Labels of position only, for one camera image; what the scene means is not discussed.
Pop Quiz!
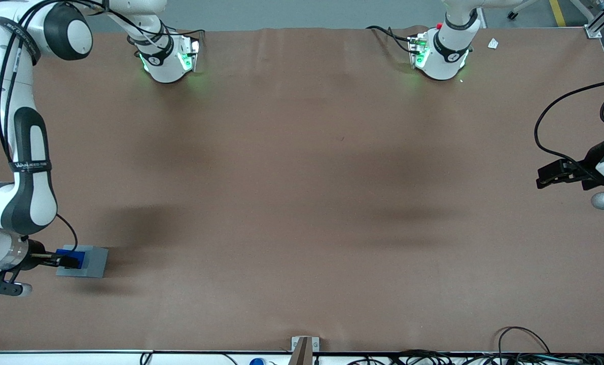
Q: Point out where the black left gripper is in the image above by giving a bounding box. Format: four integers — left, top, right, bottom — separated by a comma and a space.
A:
537, 138, 604, 192

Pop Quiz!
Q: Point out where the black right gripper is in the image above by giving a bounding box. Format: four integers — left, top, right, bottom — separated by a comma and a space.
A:
26, 240, 79, 271

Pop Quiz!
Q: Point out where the blue square plastic part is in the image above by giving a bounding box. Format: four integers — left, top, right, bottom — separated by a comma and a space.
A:
56, 246, 86, 270

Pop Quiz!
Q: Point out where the gray square base with recess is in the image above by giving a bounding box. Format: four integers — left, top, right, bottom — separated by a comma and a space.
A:
55, 246, 110, 279

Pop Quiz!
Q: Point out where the brown table cover mat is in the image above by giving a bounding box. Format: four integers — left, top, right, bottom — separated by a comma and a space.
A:
0, 25, 604, 354

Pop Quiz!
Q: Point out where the black cable along right arm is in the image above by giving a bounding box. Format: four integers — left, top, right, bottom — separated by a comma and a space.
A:
0, 0, 110, 253

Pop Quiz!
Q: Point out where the long black looping cable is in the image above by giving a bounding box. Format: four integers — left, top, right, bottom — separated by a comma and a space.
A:
534, 78, 604, 178

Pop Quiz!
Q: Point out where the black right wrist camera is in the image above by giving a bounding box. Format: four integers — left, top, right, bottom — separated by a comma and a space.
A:
0, 276, 33, 298

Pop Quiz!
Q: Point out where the black printed velcro strap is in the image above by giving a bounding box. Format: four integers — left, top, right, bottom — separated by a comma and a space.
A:
8, 159, 53, 174

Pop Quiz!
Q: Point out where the aluminium frame profile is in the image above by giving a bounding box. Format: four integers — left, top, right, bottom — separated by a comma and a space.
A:
568, 0, 604, 40

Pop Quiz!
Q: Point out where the black loop cable at edge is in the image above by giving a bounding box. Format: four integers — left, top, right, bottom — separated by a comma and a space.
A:
498, 326, 551, 355

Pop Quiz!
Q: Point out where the black cable bundle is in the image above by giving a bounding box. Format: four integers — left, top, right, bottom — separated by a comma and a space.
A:
346, 349, 604, 365

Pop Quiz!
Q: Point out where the black cable at arm base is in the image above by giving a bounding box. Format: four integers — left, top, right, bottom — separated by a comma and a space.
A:
366, 25, 415, 54

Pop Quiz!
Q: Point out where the small metal bracket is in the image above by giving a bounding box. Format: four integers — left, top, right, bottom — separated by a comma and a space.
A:
291, 336, 320, 352

